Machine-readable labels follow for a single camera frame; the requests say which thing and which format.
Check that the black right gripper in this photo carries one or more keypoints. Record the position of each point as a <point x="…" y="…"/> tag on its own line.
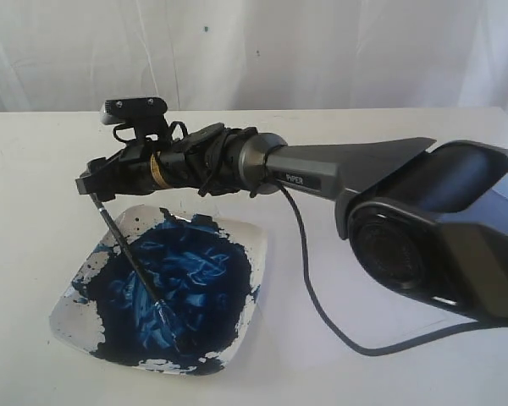
<point x="134" y="170"/>

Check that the black paintbrush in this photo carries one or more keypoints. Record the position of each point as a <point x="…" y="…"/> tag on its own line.
<point x="142" y="274"/>

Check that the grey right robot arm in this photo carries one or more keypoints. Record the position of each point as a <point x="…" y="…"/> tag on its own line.
<point x="427" y="221"/>

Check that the white backdrop curtain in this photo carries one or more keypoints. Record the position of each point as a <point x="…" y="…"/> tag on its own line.
<point x="201" y="55"/>

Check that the white square plate blue paint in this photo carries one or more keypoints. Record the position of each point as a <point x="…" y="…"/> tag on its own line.
<point x="206" y="270"/>

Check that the white paper sheet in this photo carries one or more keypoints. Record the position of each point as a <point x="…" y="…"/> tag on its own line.
<point x="368" y="313"/>

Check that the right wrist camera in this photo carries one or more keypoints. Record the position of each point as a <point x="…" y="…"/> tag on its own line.
<point x="145" y="115"/>

